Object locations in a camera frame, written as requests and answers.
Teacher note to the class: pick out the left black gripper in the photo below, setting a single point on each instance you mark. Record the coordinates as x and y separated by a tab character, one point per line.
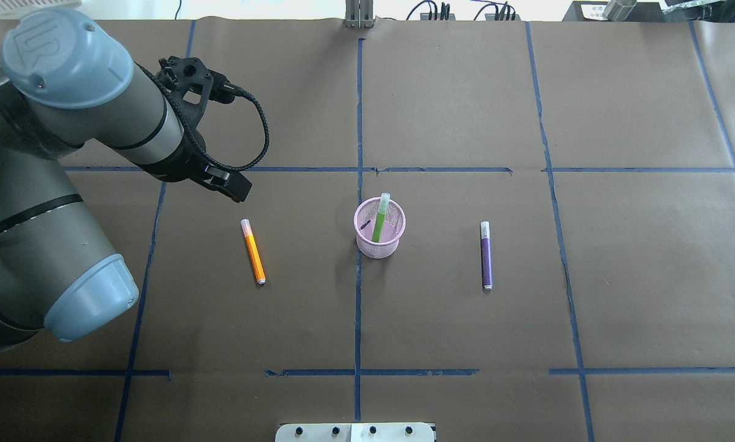
186	161

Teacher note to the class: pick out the green highlighter pen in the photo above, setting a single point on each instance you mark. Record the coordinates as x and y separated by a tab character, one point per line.
382	210

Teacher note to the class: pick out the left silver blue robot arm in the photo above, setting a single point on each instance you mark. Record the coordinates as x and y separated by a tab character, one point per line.
63	82

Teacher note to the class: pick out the orange highlighter pen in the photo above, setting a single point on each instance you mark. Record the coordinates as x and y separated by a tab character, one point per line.
253	253

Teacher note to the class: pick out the pink mesh pen holder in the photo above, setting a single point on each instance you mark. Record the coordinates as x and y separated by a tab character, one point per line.
363	224

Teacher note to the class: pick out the purple highlighter pen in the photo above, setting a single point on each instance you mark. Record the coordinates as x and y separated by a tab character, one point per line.
487	260

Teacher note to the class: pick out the aluminium frame post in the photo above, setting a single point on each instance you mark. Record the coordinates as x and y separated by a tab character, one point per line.
359	14

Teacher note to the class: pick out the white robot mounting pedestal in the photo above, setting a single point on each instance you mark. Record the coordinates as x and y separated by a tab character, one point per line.
356	431

